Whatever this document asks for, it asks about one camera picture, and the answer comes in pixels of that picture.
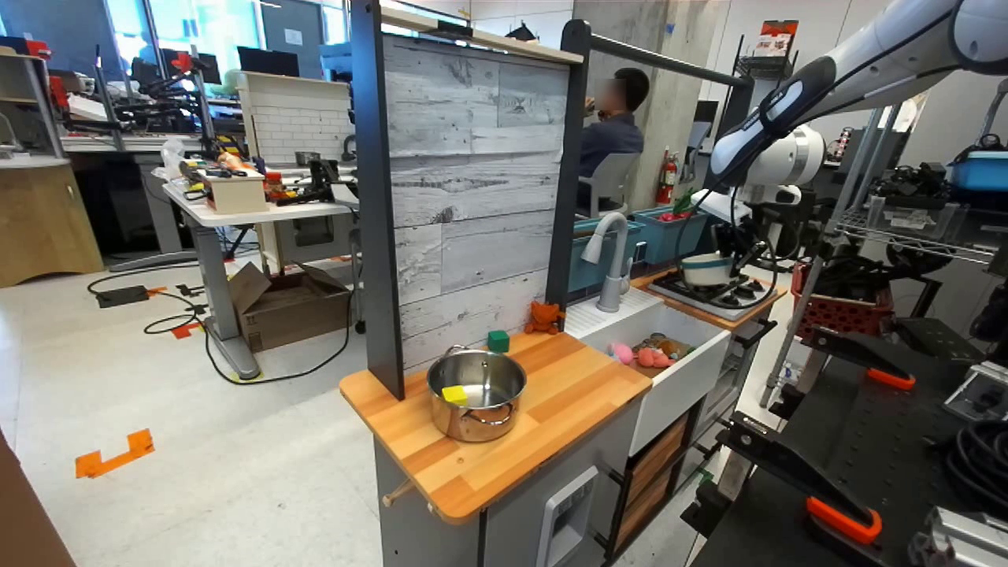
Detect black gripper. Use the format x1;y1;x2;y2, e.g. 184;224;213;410
735;185;810;261

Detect white bowl with teal rim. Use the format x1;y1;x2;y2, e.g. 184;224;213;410
681;252;731;288

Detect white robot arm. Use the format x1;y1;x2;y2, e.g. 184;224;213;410
696;0;1008;266

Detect toy stove top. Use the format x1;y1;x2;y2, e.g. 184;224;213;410
632;269;781;330

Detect white toy sink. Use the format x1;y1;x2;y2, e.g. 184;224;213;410
562;289;731;452

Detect right orange clamp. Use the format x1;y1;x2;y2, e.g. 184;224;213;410
805;330;918;396

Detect orange clamp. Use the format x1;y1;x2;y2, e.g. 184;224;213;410
718;414;885;551
805;330;918;396

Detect grey toy faucet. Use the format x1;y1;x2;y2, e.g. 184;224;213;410
580;211;629;311

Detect person in dark shirt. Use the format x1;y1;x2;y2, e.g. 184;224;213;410
580;66;649;178

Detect left orange clamp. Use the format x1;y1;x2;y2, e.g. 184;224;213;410
718;414;885;551

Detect black perforated robot table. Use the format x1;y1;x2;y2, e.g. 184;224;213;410
684;346;1008;567

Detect orange toy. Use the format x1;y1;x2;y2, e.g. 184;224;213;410
527;302;562;334

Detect wooden countertop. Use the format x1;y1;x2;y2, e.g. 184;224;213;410
341;334;651;523

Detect green cup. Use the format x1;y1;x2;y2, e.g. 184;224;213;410
485;330;510;354

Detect grey plank back panel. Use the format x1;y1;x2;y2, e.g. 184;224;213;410
384;33;567;367

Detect grey toy kitchen cabinet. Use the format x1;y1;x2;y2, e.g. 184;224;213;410
376;406;703;567

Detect steel pot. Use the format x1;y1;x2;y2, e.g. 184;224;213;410
429;350;527;444

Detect yellow block in pot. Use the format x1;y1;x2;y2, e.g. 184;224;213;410
441;385;482;406

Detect cardboard box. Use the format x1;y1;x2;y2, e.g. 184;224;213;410
226;266;350;354

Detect white desk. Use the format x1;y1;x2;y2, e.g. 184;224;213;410
153;166;360;381

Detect coiled black cables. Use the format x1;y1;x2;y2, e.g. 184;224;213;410
941;420;1008;515

